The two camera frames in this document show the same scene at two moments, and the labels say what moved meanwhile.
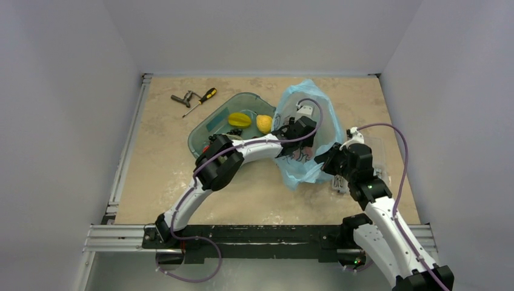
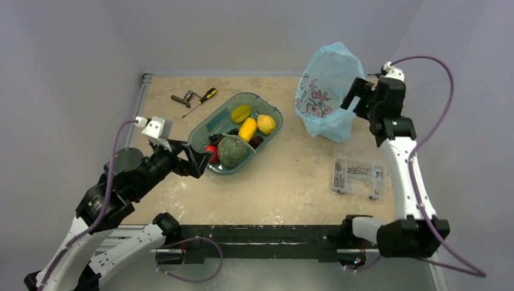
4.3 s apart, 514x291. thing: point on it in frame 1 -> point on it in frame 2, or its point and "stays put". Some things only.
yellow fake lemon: (264, 123) stays put
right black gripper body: (331, 156) -> (370, 98)
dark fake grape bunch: (237, 131) stays put
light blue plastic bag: (307, 98) -> (322, 88)
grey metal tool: (186, 99) stays put
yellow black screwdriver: (209, 94) stays put
